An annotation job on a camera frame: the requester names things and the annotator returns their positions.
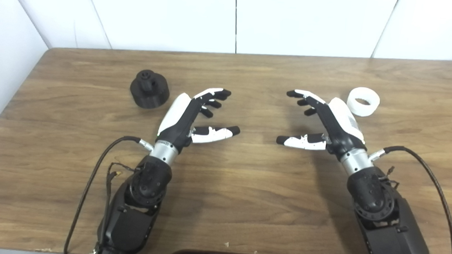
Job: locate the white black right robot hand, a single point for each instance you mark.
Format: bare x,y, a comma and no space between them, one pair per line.
344,118

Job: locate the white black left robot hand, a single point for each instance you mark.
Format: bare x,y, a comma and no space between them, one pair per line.
175,116

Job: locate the round black plastic part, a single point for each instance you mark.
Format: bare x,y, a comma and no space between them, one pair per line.
149,98

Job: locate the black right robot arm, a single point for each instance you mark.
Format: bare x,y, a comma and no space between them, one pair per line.
391,239

